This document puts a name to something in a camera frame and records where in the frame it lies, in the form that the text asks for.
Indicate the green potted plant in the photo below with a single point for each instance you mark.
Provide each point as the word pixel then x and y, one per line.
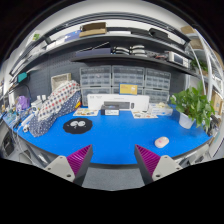
pixel 193 106

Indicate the patterned fabric bundle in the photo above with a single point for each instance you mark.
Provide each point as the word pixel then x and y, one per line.
pixel 63 100

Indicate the grey drawer cabinet middle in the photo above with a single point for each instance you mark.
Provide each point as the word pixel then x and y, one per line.
pixel 127 74

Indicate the picture card right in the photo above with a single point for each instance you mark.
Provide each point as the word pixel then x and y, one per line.
pixel 143 115

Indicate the yellow card box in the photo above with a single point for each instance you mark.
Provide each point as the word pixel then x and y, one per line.
pixel 130 89

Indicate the grey drawer cabinet right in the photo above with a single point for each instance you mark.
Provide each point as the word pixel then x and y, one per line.
pixel 157 85

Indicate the white wicker basket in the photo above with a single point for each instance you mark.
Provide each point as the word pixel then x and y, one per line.
pixel 57 80

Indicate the picture card left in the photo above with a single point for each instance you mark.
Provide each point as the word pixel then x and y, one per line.
pixel 85 112

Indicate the white flat box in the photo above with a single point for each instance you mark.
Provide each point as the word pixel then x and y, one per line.
pixel 160 109

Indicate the white electronic instrument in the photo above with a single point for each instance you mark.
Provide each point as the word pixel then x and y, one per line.
pixel 178 59

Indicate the cardboard box on shelf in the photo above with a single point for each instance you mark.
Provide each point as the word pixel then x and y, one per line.
pixel 93 29

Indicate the grey drawer cabinet left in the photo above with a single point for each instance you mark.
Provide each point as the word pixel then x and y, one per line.
pixel 94 80

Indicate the black round mouse pad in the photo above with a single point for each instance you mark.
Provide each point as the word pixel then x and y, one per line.
pixel 78 126

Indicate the pink computer mouse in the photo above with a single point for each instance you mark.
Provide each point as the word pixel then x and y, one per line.
pixel 161 142

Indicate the picture card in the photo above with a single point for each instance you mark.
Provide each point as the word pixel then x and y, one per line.
pixel 143 115
pixel 85 112

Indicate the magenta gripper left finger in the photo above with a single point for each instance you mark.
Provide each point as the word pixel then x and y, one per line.
pixel 72 168

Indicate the blue desk mat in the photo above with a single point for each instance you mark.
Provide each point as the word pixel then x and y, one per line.
pixel 113 138

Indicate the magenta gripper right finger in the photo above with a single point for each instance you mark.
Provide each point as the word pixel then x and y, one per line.
pixel 152 166

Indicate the grey drawer cabinet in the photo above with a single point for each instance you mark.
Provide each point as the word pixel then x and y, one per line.
pixel 127 74
pixel 157 85
pixel 94 80

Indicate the white keyboard box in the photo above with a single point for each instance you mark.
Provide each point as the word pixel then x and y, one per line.
pixel 125 102

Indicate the small black box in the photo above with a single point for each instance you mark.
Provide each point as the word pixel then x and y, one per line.
pixel 110 110

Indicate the purple bag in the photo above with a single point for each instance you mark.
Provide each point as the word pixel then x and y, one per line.
pixel 22 103

